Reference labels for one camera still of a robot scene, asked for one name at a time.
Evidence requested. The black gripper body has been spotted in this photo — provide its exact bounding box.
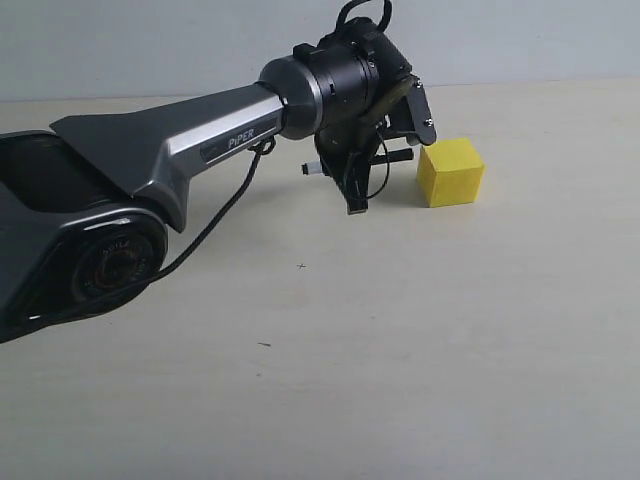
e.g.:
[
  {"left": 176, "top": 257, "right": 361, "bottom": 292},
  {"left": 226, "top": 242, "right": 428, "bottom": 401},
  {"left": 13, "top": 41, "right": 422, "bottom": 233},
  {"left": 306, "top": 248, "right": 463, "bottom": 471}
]
[{"left": 314, "top": 74, "right": 421, "bottom": 156}]

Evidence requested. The black and white marker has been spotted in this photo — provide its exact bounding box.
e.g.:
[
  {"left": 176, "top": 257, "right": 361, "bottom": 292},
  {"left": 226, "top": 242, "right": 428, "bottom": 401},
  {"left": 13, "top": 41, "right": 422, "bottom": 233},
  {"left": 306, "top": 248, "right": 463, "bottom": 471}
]
[{"left": 301, "top": 148, "right": 414, "bottom": 177}]

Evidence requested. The yellow cube block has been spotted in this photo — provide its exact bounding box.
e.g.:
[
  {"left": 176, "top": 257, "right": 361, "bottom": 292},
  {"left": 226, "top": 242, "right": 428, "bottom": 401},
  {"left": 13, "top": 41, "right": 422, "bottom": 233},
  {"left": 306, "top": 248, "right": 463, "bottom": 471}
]
[{"left": 416, "top": 138, "right": 485, "bottom": 208}]

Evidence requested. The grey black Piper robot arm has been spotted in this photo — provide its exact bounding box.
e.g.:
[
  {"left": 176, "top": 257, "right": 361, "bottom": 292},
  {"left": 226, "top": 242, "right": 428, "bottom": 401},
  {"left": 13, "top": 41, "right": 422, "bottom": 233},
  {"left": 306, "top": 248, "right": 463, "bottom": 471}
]
[{"left": 1, "top": 14, "right": 436, "bottom": 341}]

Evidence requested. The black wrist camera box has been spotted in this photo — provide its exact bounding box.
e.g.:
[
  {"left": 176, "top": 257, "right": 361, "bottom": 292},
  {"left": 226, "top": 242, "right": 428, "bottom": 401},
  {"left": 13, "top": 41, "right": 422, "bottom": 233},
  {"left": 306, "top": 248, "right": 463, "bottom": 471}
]
[{"left": 404, "top": 80, "right": 437, "bottom": 146}]

